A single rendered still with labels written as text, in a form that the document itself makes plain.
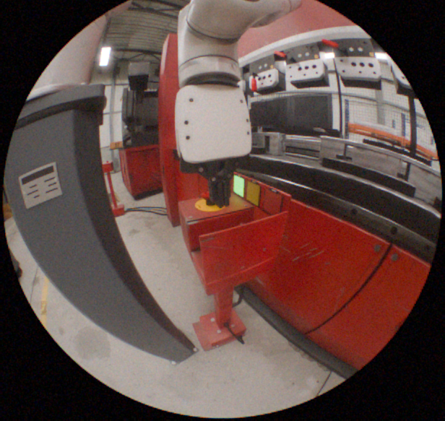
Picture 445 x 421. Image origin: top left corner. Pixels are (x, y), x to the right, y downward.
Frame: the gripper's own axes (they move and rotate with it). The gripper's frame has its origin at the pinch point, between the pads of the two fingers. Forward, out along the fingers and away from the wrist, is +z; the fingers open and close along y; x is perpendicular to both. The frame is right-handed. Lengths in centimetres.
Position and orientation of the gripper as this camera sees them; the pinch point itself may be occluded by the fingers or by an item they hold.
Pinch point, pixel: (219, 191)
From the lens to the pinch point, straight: 22.0
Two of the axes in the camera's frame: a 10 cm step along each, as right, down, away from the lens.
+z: 0.8, 9.1, 4.1
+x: 4.2, 3.4, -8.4
